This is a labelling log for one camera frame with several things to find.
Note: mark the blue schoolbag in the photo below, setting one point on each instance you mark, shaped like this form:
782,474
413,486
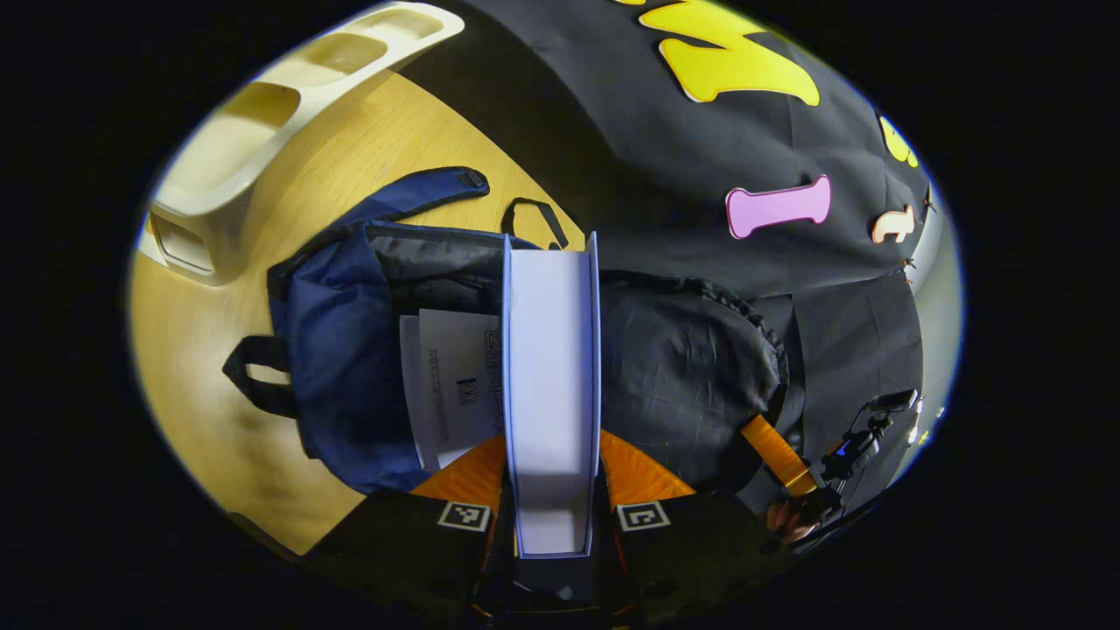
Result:
350,350

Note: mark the white bookshelf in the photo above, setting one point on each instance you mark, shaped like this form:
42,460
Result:
227,175

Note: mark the book with blue edged cover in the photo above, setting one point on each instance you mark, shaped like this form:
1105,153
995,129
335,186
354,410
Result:
551,367

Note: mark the book with grey printed cover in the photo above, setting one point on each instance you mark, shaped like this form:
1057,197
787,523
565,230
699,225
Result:
455,376

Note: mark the black backdrop cloth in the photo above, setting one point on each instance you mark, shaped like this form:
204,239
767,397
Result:
700,149

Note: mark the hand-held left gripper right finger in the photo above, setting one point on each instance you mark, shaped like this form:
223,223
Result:
691,547

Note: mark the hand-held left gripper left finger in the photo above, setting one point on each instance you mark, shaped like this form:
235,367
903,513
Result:
394,542

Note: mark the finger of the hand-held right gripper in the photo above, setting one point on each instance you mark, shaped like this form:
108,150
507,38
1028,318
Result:
779,455

